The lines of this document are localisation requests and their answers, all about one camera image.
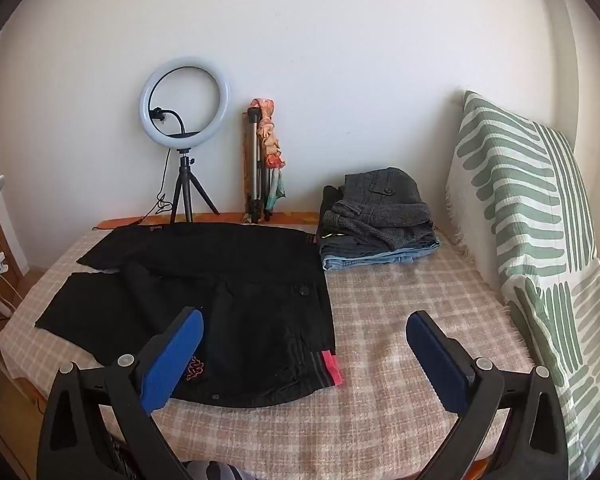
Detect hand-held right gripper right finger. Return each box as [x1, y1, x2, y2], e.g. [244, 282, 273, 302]
[405, 310, 571, 480]

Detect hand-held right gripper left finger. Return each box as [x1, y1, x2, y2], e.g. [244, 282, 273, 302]
[36, 306, 206, 480]

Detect black pants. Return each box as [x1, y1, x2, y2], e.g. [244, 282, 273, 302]
[34, 222, 343, 408]

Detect orange patterned sheet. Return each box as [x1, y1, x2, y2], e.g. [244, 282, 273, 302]
[97, 210, 326, 231]

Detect black mini tripod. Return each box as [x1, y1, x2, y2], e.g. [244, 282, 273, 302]
[169, 147, 221, 223]

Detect folded black garment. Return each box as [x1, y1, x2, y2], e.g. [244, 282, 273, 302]
[321, 185, 348, 241]

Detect silver folded tripod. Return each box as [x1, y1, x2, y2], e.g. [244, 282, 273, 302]
[240, 105, 273, 224]

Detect black ring light cable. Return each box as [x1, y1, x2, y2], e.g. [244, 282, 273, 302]
[91, 147, 173, 233]

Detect white ring light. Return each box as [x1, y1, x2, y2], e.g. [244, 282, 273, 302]
[139, 56, 232, 153]

